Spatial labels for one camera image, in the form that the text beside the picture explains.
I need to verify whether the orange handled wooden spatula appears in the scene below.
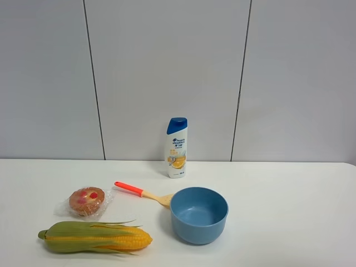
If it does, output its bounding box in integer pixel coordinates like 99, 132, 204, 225
114, 181, 174, 209

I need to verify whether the white blue shampoo bottle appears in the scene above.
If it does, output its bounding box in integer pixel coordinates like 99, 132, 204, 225
165, 117, 188, 179

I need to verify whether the wrapped fruit tart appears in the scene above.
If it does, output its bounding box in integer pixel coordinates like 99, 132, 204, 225
54, 186, 113, 220

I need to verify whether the blue bowl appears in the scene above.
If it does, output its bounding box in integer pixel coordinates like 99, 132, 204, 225
170, 187, 229, 245

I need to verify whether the yellow corn cob with husk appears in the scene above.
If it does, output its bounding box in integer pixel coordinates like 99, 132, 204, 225
38, 221, 152, 255

